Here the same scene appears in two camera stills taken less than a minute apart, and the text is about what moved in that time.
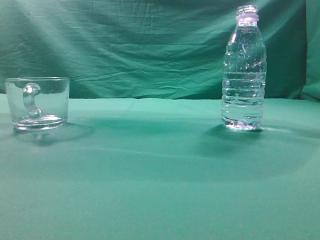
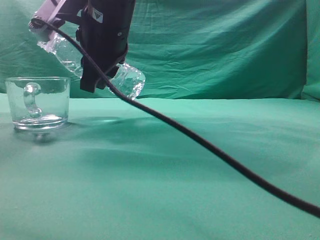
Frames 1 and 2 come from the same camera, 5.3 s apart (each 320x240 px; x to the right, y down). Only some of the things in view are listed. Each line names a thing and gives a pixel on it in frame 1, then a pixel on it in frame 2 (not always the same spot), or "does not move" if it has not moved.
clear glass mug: (38, 103) does not move
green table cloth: (161, 169) does not move
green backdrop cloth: (156, 49) does not move
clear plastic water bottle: (244, 71) to (129, 78)
